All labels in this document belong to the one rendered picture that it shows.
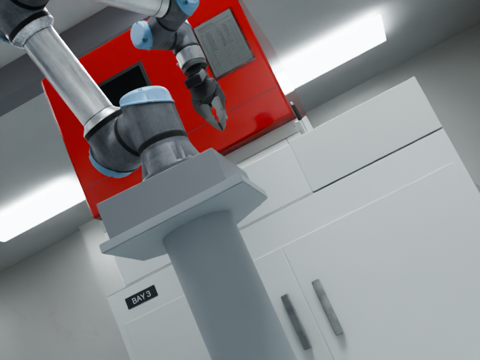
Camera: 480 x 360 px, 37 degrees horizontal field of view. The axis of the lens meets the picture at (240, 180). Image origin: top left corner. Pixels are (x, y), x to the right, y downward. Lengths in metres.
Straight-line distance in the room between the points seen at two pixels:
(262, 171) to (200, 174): 0.41
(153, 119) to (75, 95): 0.23
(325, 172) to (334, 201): 0.08
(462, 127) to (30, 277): 5.62
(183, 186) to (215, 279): 0.20
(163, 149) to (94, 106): 0.25
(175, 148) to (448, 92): 7.17
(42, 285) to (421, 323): 8.07
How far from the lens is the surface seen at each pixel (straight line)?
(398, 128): 1.80
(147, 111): 1.58
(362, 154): 1.79
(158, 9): 1.86
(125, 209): 1.49
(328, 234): 1.77
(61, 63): 1.74
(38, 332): 9.55
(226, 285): 1.44
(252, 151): 2.51
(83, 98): 1.71
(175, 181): 1.46
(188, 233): 1.47
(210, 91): 1.95
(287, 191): 1.80
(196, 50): 2.01
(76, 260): 9.33
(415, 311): 1.74
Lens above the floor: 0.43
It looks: 16 degrees up
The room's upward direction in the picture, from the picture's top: 25 degrees counter-clockwise
